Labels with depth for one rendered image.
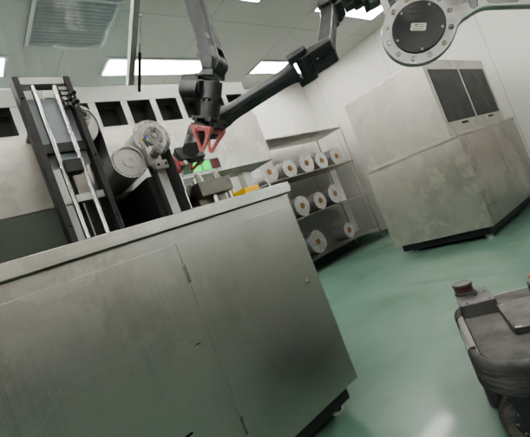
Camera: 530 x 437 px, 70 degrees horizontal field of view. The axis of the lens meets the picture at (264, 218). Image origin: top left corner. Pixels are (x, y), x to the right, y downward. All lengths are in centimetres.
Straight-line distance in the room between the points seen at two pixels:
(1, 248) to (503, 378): 163
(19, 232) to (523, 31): 507
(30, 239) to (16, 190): 20
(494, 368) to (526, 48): 453
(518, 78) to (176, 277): 477
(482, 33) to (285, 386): 483
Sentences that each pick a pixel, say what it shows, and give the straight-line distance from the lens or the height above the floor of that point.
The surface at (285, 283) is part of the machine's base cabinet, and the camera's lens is 137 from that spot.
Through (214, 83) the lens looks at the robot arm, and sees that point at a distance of 115.
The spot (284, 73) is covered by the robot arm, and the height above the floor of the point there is 121.
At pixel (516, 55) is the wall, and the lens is 538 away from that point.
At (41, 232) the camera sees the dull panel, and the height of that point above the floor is 106.
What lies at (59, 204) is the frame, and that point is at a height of 104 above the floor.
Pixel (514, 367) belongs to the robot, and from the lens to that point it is 114.
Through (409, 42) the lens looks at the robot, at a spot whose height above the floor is 111.
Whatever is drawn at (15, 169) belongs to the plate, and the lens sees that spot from 175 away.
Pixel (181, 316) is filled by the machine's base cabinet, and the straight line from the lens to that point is 114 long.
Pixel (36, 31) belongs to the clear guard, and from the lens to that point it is 187.
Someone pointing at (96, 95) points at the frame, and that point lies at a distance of 197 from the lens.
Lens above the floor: 76
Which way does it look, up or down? 1 degrees up
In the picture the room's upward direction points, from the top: 21 degrees counter-clockwise
